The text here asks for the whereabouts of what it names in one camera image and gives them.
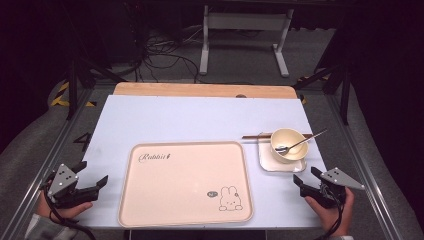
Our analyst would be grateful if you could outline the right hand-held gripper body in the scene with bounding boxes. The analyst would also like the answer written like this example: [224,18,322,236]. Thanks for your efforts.
[299,167,366,210]

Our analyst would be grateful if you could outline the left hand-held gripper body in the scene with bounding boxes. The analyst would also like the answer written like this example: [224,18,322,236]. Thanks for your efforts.
[45,163,101,210]

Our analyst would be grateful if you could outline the metal spoon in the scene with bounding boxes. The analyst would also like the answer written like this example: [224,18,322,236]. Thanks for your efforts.
[275,129,329,155]

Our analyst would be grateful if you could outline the white square plate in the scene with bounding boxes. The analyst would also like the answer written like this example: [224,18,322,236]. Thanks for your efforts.
[257,137,308,174]

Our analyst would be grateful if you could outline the cream bowl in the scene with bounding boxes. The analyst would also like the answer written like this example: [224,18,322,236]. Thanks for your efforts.
[269,127,309,165]

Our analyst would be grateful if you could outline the beige tray with rabbit print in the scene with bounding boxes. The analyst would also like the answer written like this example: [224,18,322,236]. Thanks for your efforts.
[117,140,255,229]

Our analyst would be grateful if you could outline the person's left hand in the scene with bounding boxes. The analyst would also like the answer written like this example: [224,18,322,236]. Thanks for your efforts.
[35,192,94,222]

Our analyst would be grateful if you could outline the person's right hand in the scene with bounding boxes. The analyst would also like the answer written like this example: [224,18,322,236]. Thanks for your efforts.
[304,187,355,238]

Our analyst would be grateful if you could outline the black tripod stand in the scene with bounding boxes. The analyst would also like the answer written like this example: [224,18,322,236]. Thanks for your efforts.
[64,54,128,122]
[293,61,352,127]

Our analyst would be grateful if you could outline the wooden table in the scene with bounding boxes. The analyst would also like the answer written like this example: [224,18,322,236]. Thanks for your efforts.
[113,82,298,100]

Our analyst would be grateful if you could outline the aluminium floor rail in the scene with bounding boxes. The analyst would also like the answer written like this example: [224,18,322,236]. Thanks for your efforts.
[324,93,403,240]
[0,87,96,240]

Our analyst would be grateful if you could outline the right hand-held gripper cable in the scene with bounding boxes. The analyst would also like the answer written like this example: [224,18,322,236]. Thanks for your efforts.
[318,184,346,240]

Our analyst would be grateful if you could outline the hand-held gripper cable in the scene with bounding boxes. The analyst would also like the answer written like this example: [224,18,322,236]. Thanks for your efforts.
[318,184,346,240]
[42,186,98,240]

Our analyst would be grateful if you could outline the left hand-held gripper cable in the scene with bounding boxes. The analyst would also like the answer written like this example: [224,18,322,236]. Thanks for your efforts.
[42,186,98,240]

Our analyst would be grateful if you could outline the black floor cables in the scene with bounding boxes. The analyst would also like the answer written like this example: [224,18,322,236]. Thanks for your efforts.
[124,28,205,84]

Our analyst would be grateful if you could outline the white metal stand frame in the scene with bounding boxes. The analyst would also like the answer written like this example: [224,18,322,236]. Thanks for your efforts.
[199,4,295,78]

